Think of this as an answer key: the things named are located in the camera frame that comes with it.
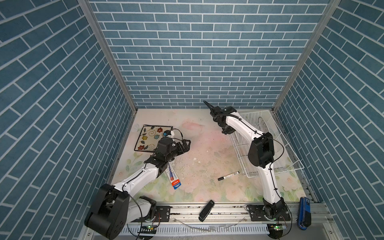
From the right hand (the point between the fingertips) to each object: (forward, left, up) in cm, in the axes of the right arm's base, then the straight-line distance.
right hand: (234, 127), depth 94 cm
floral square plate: (-6, +56, -8) cm, 56 cm away
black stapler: (-46, +15, -8) cm, 49 cm away
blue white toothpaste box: (-31, +35, -11) cm, 48 cm away
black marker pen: (-27, +3, -12) cm, 30 cm away
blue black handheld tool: (-44, -31, -9) cm, 55 cm away
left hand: (-15, +29, +1) cm, 32 cm away
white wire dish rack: (-11, -34, -14) cm, 39 cm away
